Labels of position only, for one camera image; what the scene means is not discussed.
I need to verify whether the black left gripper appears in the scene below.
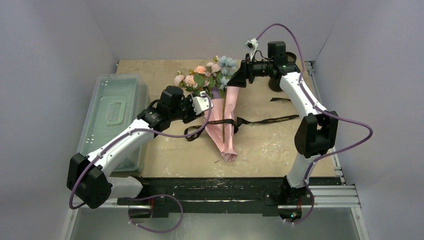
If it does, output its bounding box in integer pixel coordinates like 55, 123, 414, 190
169, 94, 204, 124

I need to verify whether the black ribbon gold lettering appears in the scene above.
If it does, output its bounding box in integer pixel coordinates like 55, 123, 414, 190
184, 97, 300, 142

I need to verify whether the artificial flower bouquet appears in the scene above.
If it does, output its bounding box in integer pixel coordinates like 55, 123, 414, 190
173, 56, 237, 99

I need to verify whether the pink wrapping paper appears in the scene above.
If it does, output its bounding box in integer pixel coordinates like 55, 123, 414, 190
205, 86, 240, 162

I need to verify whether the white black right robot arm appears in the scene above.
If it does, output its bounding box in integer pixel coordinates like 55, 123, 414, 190
227, 38, 338, 204

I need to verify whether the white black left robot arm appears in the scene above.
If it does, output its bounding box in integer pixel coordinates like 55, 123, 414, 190
66, 86, 213, 210

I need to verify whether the black cylindrical vase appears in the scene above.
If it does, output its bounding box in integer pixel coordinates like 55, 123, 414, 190
268, 51, 297, 93

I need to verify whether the clear plastic storage box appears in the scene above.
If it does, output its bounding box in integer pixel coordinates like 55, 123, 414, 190
77, 73, 150, 155

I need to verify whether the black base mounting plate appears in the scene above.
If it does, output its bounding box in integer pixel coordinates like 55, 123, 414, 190
82, 177, 342, 220

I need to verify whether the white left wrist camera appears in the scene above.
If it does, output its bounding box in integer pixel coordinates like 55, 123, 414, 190
191, 96, 213, 116

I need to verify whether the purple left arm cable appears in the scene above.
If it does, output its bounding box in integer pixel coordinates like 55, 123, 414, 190
68, 92, 214, 233

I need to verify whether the aluminium frame rail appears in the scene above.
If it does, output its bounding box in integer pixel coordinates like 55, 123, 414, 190
64, 183, 369, 240

